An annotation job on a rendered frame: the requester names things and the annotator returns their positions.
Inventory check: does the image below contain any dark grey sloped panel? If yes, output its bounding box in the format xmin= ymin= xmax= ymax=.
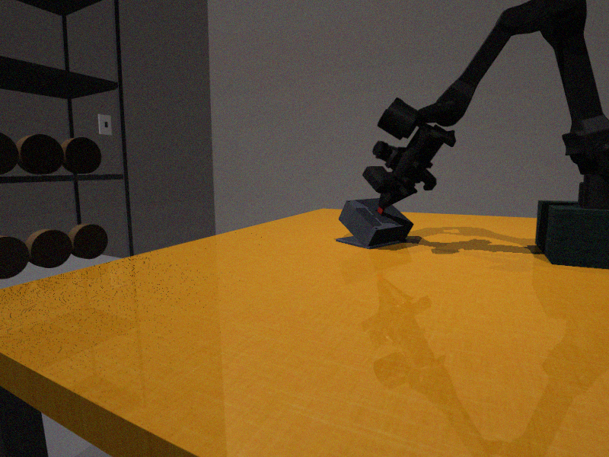
xmin=336 ymin=198 xmax=414 ymax=249

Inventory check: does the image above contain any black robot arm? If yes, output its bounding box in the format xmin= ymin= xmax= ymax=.
xmin=378 ymin=0 xmax=609 ymax=209

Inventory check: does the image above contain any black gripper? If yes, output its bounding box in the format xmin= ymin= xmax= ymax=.
xmin=362 ymin=146 xmax=437 ymax=208

